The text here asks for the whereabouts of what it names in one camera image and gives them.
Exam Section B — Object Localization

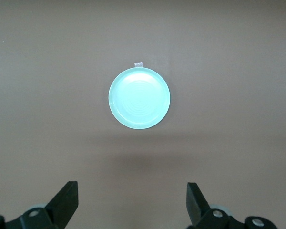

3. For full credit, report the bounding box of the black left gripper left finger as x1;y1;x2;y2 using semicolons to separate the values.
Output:
0;181;79;229

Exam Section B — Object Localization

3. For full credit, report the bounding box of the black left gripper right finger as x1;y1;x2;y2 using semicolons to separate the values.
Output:
186;182;277;229

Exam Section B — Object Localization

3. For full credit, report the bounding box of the brown table cover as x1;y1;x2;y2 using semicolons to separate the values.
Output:
0;0;286;229

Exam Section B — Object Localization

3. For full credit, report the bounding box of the pale green round plate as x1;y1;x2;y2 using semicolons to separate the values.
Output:
108;66;171;130

